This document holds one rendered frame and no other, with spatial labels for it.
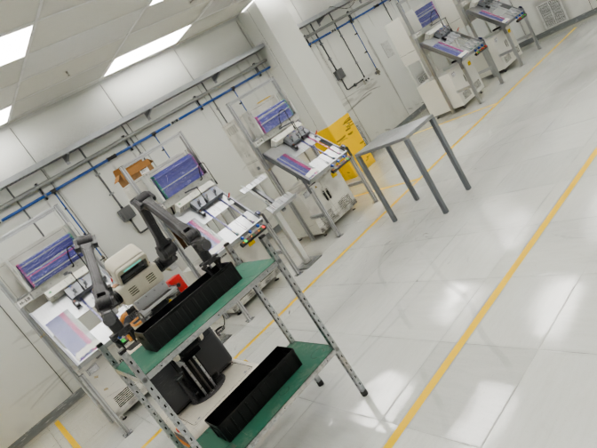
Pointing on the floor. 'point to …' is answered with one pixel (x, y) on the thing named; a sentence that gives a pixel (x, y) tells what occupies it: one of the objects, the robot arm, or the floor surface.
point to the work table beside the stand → (413, 158)
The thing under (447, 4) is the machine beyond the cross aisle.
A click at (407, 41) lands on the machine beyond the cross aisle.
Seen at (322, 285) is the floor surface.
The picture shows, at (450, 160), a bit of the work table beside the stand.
